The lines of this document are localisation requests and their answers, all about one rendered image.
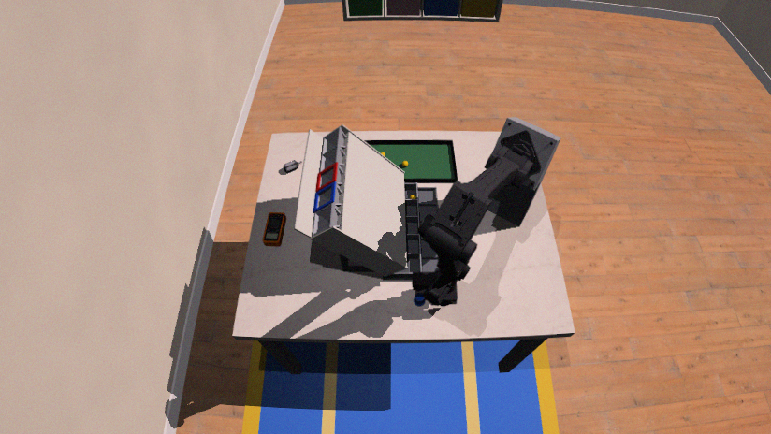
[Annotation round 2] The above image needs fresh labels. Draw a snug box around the red square band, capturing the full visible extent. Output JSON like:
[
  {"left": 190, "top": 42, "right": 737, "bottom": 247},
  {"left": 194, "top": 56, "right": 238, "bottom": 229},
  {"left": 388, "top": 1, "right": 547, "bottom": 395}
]
[{"left": 315, "top": 162, "right": 338, "bottom": 192}]

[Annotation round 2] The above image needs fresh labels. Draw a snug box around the blue square band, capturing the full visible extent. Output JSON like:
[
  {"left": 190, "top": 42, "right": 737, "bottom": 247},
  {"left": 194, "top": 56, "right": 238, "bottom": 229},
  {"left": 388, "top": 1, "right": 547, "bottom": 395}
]
[{"left": 313, "top": 181, "right": 336, "bottom": 213}]

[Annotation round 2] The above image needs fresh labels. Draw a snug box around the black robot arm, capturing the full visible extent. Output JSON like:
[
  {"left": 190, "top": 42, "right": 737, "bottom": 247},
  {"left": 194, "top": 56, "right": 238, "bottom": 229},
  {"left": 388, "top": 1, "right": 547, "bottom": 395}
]
[{"left": 412, "top": 131, "right": 541, "bottom": 306}]

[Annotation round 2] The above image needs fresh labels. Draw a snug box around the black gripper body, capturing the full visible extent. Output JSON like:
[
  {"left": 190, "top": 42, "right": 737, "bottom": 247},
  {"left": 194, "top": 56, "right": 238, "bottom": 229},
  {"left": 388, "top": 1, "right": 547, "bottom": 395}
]
[{"left": 441, "top": 283, "right": 458, "bottom": 304}]

